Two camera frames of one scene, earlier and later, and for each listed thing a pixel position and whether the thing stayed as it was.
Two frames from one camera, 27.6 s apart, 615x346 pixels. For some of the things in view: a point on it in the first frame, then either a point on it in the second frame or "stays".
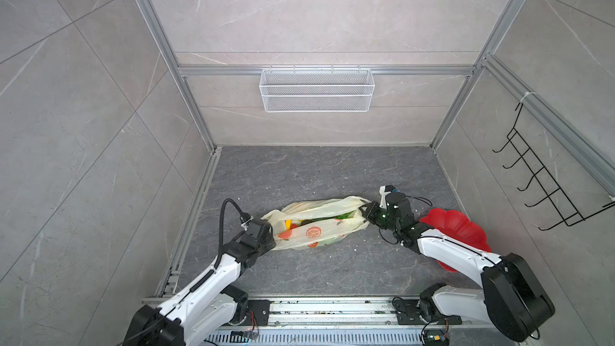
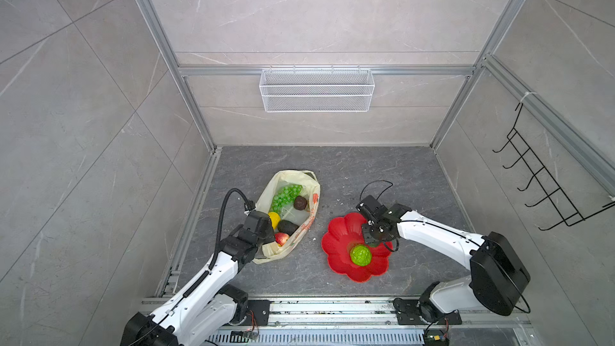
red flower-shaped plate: (458, 226) → (344, 233)
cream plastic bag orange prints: (316, 223) → (266, 185)
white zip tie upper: (527, 93) stays
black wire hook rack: (565, 210) stays
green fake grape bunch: (343, 216) → (284, 196)
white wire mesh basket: (316, 90) stays
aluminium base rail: (356, 321) stays
